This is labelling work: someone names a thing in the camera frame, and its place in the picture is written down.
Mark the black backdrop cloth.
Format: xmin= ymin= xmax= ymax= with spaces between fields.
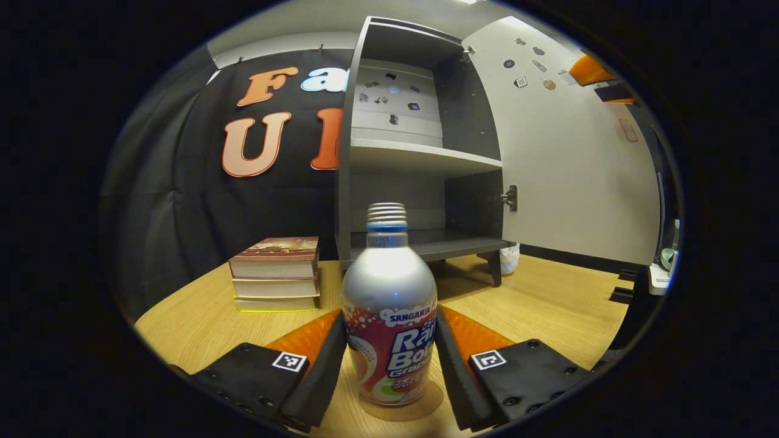
xmin=100 ymin=46 xmax=679 ymax=323

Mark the white plastic bag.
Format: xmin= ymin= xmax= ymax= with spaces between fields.
xmin=499 ymin=243 xmax=521 ymax=276

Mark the round brown coaster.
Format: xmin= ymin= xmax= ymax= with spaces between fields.
xmin=359 ymin=380 xmax=445 ymax=422

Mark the white object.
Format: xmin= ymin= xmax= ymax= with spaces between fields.
xmin=648 ymin=219 xmax=681 ymax=297

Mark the book with brown cover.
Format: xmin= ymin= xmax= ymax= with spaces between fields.
xmin=228 ymin=237 xmax=320 ymax=279

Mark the silver bottle with pink label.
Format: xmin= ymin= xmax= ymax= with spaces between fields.
xmin=341 ymin=203 xmax=439 ymax=407

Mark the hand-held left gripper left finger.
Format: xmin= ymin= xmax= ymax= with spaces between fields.
xmin=170 ymin=309 xmax=349 ymax=431

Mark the book with white pages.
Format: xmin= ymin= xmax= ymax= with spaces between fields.
xmin=232 ymin=272 xmax=321 ymax=299

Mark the grey cabinet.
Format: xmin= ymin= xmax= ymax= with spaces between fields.
xmin=335 ymin=15 xmax=518 ymax=287

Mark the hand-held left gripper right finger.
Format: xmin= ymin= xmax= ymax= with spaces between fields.
xmin=435 ymin=306 xmax=592 ymax=431

